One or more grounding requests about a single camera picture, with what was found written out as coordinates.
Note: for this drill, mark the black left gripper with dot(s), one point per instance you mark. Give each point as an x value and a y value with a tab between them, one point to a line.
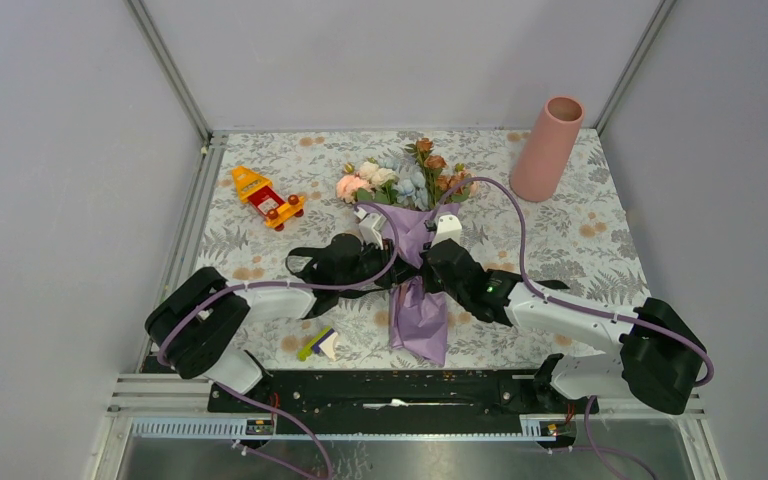
381	255

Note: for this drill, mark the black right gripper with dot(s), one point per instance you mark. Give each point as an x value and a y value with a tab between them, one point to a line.
431	285

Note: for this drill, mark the black ribbon with gold letters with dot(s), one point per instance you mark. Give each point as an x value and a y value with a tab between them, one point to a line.
399	273

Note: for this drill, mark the purple paper flower bouquet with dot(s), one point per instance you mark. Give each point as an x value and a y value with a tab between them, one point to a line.
410	186

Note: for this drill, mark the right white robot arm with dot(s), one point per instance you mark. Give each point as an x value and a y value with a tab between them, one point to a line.
646	353

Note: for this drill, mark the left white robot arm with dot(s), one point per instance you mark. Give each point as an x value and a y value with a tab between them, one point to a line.
195	326

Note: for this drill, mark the pink cylindrical vase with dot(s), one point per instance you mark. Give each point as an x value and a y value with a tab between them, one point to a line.
545	155

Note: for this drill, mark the green purple white toy block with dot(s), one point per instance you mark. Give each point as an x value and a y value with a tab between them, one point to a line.
323	344

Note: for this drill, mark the floral patterned table mat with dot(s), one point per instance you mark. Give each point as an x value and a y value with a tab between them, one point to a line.
580	237

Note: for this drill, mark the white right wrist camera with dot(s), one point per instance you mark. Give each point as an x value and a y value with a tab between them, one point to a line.
443	228

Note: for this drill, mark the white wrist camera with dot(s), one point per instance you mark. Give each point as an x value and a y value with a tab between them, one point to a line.
443	228
370	226

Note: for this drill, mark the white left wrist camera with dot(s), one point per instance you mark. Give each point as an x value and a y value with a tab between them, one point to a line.
370	226

